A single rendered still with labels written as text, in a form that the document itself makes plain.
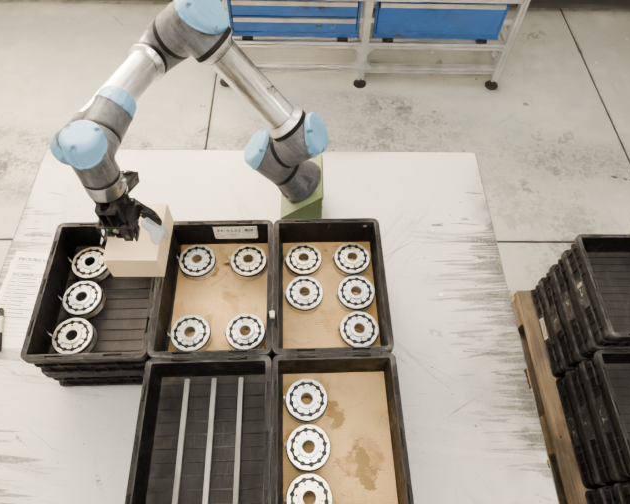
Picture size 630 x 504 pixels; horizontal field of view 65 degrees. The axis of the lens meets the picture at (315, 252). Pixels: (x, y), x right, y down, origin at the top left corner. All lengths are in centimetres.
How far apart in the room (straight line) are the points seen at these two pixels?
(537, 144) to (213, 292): 227
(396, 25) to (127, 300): 219
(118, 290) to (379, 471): 84
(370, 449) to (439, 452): 24
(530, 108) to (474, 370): 218
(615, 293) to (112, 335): 170
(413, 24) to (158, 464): 255
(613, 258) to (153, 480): 175
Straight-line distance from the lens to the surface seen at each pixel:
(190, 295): 143
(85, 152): 95
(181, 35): 130
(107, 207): 107
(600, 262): 216
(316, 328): 135
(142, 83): 128
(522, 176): 299
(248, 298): 140
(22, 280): 179
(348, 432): 128
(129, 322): 144
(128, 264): 120
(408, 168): 187
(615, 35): 427
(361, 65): 317
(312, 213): 162
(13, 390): 164
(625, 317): 208
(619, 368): 212
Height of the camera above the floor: 208
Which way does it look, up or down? 58 degrees down
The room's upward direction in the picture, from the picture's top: 2 degrees clockwise
